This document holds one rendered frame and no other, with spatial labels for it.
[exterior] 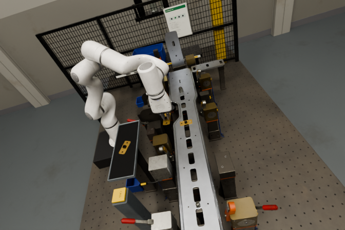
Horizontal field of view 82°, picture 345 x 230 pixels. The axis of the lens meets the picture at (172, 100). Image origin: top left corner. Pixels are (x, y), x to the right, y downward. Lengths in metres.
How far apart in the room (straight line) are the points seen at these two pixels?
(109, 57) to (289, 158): 1.25
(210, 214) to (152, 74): 0.68
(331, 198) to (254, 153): 0.45
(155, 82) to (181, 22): 1.23
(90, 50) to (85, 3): 2.62
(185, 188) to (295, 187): 0.67
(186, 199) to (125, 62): 0.72
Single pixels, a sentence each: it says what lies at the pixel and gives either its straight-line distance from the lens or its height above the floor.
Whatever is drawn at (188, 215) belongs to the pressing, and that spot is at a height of 1.00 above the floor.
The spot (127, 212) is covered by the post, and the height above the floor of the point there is 1.04.
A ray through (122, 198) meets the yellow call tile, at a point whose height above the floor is 1.16.
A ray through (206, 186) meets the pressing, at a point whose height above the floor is 1.00.
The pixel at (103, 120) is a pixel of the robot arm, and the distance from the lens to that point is 1.58.
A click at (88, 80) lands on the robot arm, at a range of 1.20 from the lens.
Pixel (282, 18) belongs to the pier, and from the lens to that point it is 4.27.
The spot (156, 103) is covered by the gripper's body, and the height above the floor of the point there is 1.38.
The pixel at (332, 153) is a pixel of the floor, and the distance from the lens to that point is 2.52.
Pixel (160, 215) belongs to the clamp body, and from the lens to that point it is 1.03.
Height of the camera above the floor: 1.99
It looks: 40 degrees down
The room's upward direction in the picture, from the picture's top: 19 degrees counter-clockwise
